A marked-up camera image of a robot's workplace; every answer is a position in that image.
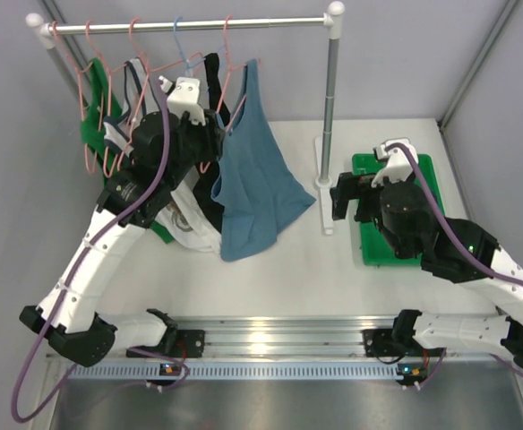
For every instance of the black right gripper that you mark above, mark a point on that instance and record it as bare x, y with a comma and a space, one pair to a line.
351, 187

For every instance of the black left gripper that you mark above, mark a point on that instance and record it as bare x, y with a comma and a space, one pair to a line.
214, 139

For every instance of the blue tank top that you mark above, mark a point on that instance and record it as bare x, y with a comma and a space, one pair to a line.
259, 194

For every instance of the pink hanger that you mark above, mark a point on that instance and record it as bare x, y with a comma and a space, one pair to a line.
84, 103
230, 69
103, 105
123, 161

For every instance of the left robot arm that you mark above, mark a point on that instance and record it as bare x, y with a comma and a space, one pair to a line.
164, 148

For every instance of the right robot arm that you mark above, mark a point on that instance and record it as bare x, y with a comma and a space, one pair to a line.
456, 250

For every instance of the black tank top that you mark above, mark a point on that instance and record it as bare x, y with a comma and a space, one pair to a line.
212, 210

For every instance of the white printed tank top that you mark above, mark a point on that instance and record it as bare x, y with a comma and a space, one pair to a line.
182, 218

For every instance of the green tank top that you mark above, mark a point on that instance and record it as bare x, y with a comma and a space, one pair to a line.
107, 126

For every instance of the green plastic tray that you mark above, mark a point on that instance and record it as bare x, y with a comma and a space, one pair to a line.
374, 250

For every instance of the white garment rack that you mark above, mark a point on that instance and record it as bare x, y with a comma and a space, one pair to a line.
331, 20

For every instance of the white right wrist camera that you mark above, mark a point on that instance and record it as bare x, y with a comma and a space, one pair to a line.
395, 164

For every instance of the blue wire hanger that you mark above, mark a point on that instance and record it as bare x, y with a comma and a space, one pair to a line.
192, 63

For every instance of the aluminium rail base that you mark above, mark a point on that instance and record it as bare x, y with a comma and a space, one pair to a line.
288, 336

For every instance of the perforated cable duct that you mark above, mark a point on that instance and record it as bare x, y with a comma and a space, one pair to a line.
249, 371

